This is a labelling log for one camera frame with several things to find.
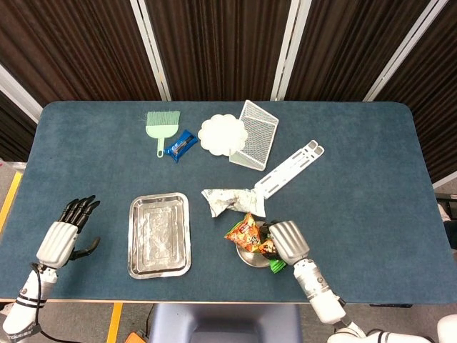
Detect right silver and black robot hand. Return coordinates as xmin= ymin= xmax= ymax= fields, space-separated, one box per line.
xmin=262 ymin=220 xmax=311 ymax=266

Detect left silver and black robot hand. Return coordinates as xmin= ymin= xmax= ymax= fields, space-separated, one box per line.
xmin=35 ymin=194 xmax=101 ymax=271

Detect green and orange snack bag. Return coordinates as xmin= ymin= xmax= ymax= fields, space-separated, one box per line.
xmin=224 ymin=212 xmax=288 ymax=275

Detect white crinkled snack bag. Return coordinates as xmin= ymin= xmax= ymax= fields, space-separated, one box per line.
xmin=201 ymin=187 xmax=267 ymax=219

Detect round stainless steel plate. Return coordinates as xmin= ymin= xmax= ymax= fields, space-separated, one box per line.
xmin=235 ymin=221 xmax=273 ymax=269

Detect white folding plastic stand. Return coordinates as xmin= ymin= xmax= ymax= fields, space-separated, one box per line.
xmin=253 ymin=139 xmax=325 ymax=201

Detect blue felt table mat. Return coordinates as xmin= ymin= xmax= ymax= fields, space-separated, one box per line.
xmin=0 ymin=100 xmax=457 ymax=304

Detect rectangular stainless steel tray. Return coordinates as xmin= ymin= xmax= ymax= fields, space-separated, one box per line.
xmin=127 ymin=192 xmax=193 ymax=280

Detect grey robot torso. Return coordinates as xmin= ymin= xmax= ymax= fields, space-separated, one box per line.
xmin=148 ymin=303 xmax=303 ymax=343

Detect white flower-shaped plate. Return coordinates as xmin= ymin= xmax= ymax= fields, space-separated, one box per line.
xmin=197 ymin=114 xmax=248 ymax=157

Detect blue cookie pack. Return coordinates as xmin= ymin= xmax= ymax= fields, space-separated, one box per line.
xmin=164 ymin=129 xmax=199 ymax=164

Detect green hand brush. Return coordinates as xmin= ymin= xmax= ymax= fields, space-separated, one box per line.
xmin=144 ymin=110 xmax=181 ymax=159

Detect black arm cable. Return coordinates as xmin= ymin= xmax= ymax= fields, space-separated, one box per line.
xmin=29 ymin=262 xmax=49 ymax=343

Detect white wire mesh rack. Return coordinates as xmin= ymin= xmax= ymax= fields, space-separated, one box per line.
xmin=228 ymin=99 xmax=279 ymax=171

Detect white partition post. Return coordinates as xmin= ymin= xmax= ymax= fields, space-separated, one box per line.
xmin=270 ymin=0 xmax=312 ymax=101
xmin=363 ymin=0 xmax=450 ymax=102
xmin=130 ymin=0 xmax=172 ymax=101
xmin=0 ymin=64 xmax=43 ymax=124

